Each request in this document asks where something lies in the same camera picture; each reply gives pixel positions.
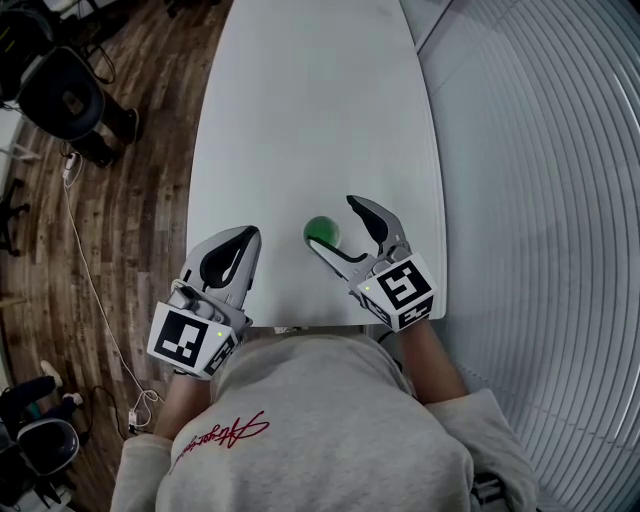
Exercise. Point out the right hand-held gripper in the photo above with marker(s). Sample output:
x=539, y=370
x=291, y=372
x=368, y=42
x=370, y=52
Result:
x=400, y=292

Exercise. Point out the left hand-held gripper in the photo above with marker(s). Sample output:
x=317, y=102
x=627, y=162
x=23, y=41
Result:
x=182, y=342

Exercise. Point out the green plastic cup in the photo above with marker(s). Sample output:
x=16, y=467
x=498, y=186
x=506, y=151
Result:
x=322, y=231

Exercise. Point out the person's right forearm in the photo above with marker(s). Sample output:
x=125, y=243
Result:
x=432, y=365

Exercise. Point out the person's left forearm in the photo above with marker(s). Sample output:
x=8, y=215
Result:
x=182, y=405

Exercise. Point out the person's white shoe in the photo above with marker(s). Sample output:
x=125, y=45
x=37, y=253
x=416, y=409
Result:
x=282, y=330

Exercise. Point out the white venetian blinds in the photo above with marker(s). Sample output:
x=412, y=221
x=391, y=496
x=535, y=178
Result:
x=550, y=250

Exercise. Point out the person's grey sweatshirt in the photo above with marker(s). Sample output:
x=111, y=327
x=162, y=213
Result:
x=325, y=425

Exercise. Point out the white power strip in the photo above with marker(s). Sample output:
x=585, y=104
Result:
x=71, y=164

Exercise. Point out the black mesh office chair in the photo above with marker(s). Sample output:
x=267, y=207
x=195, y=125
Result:
x=10, y=215

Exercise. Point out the white stool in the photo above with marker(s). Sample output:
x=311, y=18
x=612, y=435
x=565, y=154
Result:
x=20, y=151

